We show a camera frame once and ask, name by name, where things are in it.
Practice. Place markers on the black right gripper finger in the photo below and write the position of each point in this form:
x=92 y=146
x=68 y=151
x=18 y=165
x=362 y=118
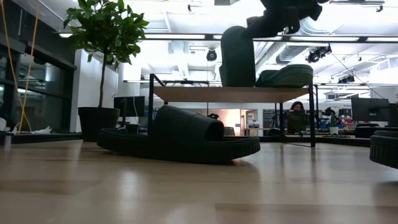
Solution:
x=264 y=26
x=293 y=25

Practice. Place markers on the teal rubber slide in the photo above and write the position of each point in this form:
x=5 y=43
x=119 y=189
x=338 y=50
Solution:
x=236 y=59
x=289 y=77

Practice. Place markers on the black rubber slide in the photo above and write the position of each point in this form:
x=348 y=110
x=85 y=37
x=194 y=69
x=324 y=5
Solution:
x=385 y=149
x=174 y=140

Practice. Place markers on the black ceiling spotlight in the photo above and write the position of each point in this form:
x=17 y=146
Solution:
x=315 y=55

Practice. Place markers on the black overhead beam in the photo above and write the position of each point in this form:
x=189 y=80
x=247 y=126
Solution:
x=209 y=37

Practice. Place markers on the person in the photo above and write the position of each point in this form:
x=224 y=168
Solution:
x=297 y=119

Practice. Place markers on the white cup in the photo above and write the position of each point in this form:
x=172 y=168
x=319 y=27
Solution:
x=334 y=130

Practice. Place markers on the black computer monitor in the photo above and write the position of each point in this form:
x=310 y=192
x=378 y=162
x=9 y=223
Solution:
x=129 y=105
x=370 y=109

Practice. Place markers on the green potted plant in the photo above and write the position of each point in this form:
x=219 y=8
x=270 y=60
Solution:
x=98 y=121

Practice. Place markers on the white crumpled paper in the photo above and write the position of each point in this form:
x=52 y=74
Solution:
x=42 y=130

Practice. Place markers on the black overhead camera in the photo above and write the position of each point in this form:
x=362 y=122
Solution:
x=211 y=55

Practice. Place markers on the wooden shelf with black frame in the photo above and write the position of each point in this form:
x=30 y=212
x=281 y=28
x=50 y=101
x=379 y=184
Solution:
x=230 y=94

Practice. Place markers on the black aluminium table frame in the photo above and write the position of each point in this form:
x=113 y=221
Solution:
x=46 y=137

